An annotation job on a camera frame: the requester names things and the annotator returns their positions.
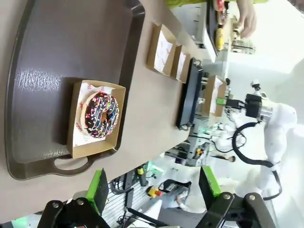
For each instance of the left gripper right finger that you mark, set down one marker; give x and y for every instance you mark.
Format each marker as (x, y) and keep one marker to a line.
(211, 190)

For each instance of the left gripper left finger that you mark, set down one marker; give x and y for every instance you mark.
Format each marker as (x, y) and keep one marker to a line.
(95, 190)

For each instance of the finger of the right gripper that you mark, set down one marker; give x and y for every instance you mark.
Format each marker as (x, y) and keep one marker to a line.
(235, 103)

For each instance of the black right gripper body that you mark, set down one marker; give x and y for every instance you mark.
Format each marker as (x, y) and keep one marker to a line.
(253, 104)

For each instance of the brown cardboard box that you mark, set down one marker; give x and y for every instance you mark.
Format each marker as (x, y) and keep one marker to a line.
(152, 47)
(95, 152)
(174, 64)
(209, 99)

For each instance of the chocolate donut with colourful sprinkles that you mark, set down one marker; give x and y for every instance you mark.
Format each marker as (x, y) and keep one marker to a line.
(92, 126)

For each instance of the yellow glazed donut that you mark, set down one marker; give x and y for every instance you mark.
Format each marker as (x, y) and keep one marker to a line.
(219, 39)

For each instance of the dark blue serving tray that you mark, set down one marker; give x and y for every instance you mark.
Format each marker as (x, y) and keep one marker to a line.
(211, 28)

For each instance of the chocolate donut with brown crumbs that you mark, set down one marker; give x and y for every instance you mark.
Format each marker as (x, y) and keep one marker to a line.
(222, 17)

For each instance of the red glazed donut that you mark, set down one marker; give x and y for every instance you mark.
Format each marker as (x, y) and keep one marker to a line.
(219, 3)

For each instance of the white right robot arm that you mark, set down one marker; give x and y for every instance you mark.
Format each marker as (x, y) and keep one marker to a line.
(282, 123)

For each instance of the black plastic tray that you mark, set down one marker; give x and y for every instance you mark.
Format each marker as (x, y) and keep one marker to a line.
(187, 99)

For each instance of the brown plastic tray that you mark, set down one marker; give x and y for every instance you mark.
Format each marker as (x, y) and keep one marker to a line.
(47, 47)

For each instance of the person's right hand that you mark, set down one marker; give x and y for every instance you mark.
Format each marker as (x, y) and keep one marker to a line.
(248, 19)

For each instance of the white red-printed paper liner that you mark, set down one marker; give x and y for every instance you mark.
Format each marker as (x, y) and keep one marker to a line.
(182, 65)
(164, 54)
(216, 90)
(80, 140)

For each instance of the yellow red emergency stop button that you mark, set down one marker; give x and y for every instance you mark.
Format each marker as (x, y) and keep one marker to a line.
(154, 192)

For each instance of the person in green jacket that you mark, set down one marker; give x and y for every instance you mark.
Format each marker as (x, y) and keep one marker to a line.
(180, 2)

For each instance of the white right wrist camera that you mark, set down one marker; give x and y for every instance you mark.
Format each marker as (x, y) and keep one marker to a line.
(255, 83)

